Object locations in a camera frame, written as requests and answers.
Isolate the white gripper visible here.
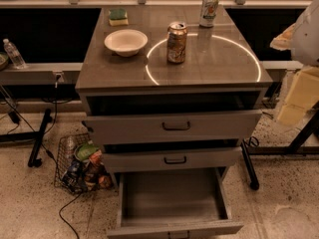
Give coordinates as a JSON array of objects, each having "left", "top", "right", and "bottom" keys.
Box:
[{"left": 277, "top": 66, "right": 319, "bottom": 126}]

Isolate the grey bottom drawer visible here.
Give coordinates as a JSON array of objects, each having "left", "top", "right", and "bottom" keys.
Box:
[{"left": 108, "top": 168, "right": 243, "bottom": 239}]

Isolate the grey drawer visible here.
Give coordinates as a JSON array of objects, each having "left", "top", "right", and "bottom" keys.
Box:
[
  {"left": 85, "top": 110, "right": 261, "bottom": 145},
  {"left": 103, "top": 147, "right": 241, "bottom": 173},
  {"left": 108, "top": 168, "right": 243, "bottom": 239}
]

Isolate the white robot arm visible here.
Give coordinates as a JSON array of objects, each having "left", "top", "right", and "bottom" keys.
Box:
[{"left": 270, "top": 0, "right": 319, "bottom": 126}]

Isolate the grey middle drawer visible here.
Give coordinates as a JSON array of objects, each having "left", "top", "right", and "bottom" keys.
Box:
[{"left": 103, "top": 147, "right": 241, "bottom": 173}]

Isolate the grey drawer cabinet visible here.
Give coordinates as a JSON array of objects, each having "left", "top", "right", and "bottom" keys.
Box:
[{"left": 75, "top": 4, "right": 274, "bottom": 191}]

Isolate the grey top drawer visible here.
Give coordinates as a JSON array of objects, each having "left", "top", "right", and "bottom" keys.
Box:
[{"left": 85, "top": 110, "right": 261, "bottom": 145}]

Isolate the black stand leg right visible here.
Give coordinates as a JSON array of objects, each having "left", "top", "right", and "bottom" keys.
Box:
[{"left": 241, "top": 142, "right": 259, "bottom": 190}]

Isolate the black stand leg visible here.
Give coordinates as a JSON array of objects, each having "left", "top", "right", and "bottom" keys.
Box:
[
  {"left": 28, "top": 109, "right": 52, "bottom": 167},
  {"left": 241, "top": 142, "right": 259, "bottom": 190}
]

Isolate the white green soda can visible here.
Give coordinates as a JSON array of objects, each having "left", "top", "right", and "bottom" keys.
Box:
[{"left": 199, "top": 0, "right": 219, "bottom": 27}]

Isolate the gold soda can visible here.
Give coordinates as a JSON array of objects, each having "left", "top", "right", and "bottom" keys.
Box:
[{"left": 166, "top": 22, "right": 187, "bottom": 64}]

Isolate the white bowl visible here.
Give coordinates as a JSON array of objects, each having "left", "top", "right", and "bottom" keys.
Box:
[{"left": 104, "top": 29, "right": 149, "bottom": 57}]

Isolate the green yellow sponge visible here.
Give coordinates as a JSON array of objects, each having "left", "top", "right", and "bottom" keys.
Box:
[{"left": 109, "top": 8, "right": 129, "bottom": 26}]

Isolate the orange snack packet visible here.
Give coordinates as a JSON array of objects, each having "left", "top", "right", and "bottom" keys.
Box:
[{"left": 89, "top": 150, "right": 102, "bottom": 165}]

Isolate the green lidded cup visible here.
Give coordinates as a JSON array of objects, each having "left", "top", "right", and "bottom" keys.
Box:
[{"left": 74, "top": 143, "right": 99, "bottom": 161}]

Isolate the black stand leg left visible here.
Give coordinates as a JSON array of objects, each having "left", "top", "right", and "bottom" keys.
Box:
[{"left": 28, "top": 109, "right": 52, "bottom": 167}]

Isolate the clear plastic water bottle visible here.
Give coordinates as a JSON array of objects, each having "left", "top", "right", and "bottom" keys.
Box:
[{"left": 3, "top": 39, "right": 27, "bottom": 69}]

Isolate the wire basket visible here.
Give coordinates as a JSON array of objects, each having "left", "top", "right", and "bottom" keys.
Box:
[{"left": 54, "top": 133, "right": 113, "bottom": 194}]

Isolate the black floor cable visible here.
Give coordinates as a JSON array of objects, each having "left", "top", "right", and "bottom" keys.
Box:
[{"left": 58, "top": 192, "right": 83, "bottom": 239}]

